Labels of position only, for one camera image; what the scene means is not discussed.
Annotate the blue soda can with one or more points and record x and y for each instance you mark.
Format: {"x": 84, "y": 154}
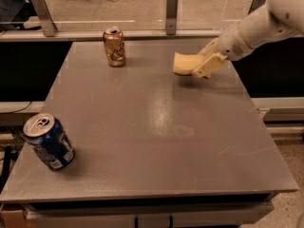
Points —
{"x": 47, "y": 137}

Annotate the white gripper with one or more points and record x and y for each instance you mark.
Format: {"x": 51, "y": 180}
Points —
{"x": 232, "y": 44}

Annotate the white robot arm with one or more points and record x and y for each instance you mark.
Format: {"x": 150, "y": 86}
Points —
{"x": 274, "y": 21}

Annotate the yellow sponge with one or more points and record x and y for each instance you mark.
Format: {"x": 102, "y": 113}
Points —
{"x": 185, "y": 64}

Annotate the metal bracket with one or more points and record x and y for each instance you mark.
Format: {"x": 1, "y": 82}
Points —
{"x": 171, "y": 16}
{"x": 258, "y": 1}
{"x": 48, "y": 27}

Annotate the middle metal bracket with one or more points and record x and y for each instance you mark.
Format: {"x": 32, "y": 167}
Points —
{"x": 171, "y": 16}

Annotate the right metal bracket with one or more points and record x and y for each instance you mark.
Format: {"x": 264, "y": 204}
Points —
{"x": 258, "y": 1}

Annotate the orange soda can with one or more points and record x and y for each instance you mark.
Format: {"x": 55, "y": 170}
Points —
{"x": 114, "y": 46}

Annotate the left metal bracket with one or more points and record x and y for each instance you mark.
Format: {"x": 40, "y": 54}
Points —
{"x": 48, "y": 27}

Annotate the clear glass barrier panel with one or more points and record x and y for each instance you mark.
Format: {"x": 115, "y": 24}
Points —
{"x": 145, "y": 14}

